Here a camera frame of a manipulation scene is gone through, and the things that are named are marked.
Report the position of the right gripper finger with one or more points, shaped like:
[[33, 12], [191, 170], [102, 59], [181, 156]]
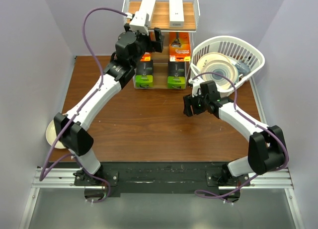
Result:
[[187, 105], [198, 105]]

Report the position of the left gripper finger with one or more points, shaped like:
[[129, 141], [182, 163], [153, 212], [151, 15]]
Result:
[[156, 46], [159, 37]]

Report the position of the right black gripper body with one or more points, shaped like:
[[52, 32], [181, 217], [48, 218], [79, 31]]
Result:
[[206, 100]]

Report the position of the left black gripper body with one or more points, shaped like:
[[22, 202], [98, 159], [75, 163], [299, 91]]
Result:
[[142, 39]]

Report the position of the orange razor box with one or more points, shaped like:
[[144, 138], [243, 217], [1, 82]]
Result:
[[179, 47], [146, 57]]

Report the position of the silver grey box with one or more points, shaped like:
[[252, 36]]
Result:
[[176, 14]]

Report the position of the black green razor box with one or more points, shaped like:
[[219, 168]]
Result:
[[144, 77], [176, 75]]

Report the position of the white small box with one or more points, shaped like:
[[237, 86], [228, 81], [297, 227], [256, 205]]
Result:
[[148, 6]]

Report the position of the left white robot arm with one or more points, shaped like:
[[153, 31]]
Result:
[[71, 128]]

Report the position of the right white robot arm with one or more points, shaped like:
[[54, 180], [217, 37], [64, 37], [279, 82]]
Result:
[[266, 145]]

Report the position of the blue ringed plate in basket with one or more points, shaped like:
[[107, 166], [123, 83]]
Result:
[[219, 69]]

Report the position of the cream plate in basket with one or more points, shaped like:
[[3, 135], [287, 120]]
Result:
[[213, 56]]

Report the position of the grey object in basket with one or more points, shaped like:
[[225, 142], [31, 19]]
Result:
[[242, 68]]

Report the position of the white plastic slatted basket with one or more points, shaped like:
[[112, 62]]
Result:
[[235, 49]]

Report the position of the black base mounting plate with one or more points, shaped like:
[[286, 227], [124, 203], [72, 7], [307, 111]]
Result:
[[205, 178]]

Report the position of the cream plate on table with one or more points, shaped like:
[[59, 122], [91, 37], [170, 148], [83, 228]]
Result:
[[51, 135]]

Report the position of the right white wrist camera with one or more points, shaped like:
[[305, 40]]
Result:
[[196, 88]]

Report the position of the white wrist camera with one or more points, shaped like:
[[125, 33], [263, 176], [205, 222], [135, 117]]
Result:
[[139, 22], [196, 88]]

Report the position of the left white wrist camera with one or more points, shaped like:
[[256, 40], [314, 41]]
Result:
[[139, 22]]

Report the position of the white wire wooden shelf unit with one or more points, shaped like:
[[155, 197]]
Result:
[[161, 20]]

